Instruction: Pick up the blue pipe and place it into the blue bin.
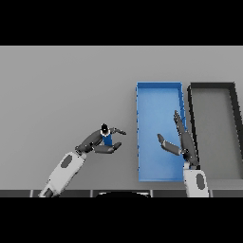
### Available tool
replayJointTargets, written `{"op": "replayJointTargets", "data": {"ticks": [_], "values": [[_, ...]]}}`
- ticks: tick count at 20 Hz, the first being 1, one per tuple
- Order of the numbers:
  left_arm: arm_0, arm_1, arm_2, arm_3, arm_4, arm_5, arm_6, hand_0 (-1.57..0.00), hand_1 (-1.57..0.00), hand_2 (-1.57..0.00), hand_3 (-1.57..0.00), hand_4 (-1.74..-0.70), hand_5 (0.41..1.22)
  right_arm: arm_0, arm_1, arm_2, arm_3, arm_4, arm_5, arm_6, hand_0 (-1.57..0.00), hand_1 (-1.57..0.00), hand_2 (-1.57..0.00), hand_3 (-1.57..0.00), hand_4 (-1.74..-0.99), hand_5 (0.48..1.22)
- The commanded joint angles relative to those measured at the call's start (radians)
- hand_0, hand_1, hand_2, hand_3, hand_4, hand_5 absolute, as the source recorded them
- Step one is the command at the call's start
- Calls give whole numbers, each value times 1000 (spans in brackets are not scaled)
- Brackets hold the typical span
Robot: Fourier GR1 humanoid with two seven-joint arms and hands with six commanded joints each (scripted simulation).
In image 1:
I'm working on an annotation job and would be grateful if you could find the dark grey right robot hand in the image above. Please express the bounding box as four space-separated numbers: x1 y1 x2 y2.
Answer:
157 109 200 170

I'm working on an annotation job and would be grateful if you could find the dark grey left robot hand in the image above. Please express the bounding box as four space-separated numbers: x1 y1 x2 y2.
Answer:
74 126 127 157

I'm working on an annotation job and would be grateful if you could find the blue bin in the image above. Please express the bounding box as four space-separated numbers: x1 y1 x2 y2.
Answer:
135 81 188 183

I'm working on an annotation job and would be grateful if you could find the dark grey bin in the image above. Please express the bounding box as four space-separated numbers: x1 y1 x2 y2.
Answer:
186 82 243 182

